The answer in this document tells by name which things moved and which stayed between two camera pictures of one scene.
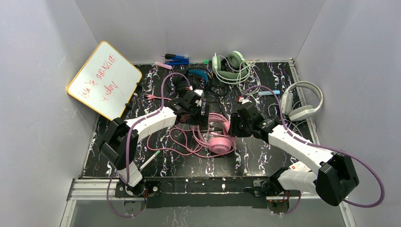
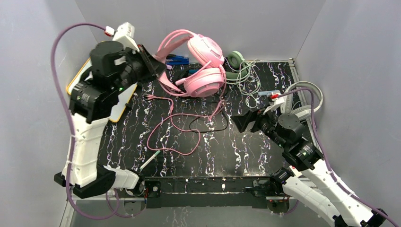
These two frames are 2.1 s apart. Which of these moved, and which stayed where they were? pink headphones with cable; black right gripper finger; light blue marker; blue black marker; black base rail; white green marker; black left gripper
Moved: pink headphones with cable; black left gripper; black right gripper finger
Stayed: light blue marker; blue black marker; white green marker; black base rail
